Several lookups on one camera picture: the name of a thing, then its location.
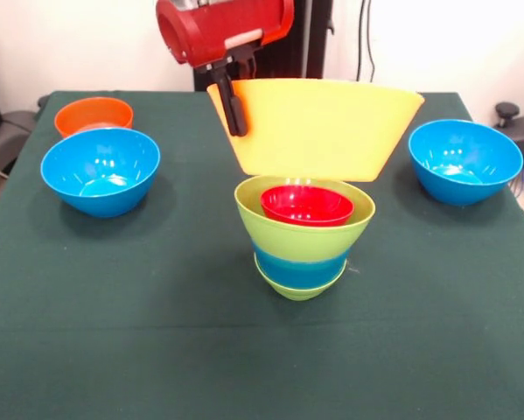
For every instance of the grey base leg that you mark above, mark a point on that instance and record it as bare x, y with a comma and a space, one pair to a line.
8, 131

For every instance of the orange bowl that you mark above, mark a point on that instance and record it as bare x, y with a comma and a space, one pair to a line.
86, 111

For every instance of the large yellow bowl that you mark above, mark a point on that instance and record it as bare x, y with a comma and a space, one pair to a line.
323, 131

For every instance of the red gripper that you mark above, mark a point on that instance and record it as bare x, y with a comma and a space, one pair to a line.
213, 30

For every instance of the black chair base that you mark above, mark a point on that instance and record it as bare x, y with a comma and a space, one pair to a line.
519, 135

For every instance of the dark green table cloth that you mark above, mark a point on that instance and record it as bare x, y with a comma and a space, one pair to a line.
156, 350

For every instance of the small green bowl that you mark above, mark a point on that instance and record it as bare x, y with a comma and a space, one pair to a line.
298, 294

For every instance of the large blue bowl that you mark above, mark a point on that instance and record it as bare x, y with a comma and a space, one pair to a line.
69, 162
465, 153

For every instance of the large green bowl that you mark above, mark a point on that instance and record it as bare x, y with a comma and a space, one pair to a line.
301, 240

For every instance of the small pink bowl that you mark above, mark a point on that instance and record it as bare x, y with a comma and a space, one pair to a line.
307, 205

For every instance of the small ribbed blue bowl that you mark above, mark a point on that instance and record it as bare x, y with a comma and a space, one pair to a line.
298, 273

